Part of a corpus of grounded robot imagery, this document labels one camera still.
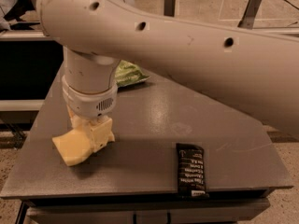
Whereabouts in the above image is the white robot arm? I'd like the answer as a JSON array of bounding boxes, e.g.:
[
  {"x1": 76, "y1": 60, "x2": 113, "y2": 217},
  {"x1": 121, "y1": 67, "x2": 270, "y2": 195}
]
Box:
[{"x1": 36, "y1": 0, "x2": 299, "y2": 137}]

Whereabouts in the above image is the right metal bracket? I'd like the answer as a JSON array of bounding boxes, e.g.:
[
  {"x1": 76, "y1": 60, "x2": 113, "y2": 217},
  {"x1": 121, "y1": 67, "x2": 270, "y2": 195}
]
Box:
[{"x1": 238, "y1": 0, "x2": 263, "y2": 29}]

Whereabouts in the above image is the yellow sponge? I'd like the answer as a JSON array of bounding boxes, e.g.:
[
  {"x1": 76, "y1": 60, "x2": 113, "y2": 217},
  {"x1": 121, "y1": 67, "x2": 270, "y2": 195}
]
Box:
[{"x1": 52, "y1": 129, "x2": 93, "y2": 166}]

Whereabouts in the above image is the grey table base cabinet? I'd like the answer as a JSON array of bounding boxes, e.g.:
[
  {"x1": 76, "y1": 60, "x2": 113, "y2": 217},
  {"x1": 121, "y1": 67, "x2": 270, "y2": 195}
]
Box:
[{"x1": 25, "y1": 190, "x2": 270, "y2": 224}]

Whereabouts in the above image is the metal bracket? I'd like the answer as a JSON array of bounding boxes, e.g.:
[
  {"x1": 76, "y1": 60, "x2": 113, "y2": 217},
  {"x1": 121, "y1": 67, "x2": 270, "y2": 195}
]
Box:
[
  {"x1": 238, "y1": 0, "x2": 263, "y2": 29},
  {"x1": 164, "y1": 0, "x2": 176, "y2": 17}
]

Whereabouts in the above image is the green chip bag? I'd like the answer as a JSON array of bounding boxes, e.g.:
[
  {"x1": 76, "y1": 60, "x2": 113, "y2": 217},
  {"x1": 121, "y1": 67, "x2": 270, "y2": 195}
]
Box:
[{"x1": 115, "y1": 61, "x2": 150, "y2": 88}]

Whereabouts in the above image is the middle metal bracket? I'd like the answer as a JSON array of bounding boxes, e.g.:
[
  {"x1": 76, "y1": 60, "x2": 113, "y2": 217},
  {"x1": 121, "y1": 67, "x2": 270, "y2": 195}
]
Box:
[{"x1": 164, "y1": 0, "x2": 176, "y2": 17}]

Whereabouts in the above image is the black snack bar wrapper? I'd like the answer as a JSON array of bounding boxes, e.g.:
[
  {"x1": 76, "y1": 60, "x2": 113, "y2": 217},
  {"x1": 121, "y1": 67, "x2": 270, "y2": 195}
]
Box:
[{"x1": 176, "y1": 143, "x2": 209, "y2": 199}]

